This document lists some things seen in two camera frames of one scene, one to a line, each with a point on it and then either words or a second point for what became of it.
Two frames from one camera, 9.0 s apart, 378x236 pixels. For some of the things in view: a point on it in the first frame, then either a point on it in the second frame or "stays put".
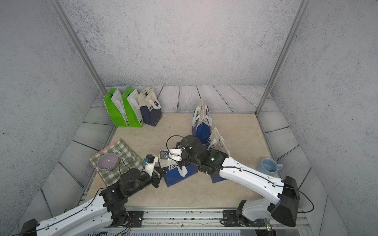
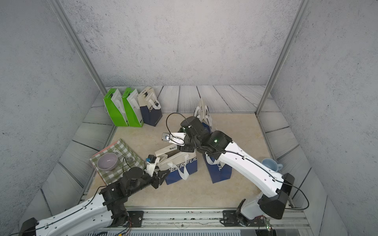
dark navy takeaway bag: (150, 106) stays put
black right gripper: (181, 144) → (185, 148)
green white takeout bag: (131, 103) stays put
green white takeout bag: (113, 102) stays put
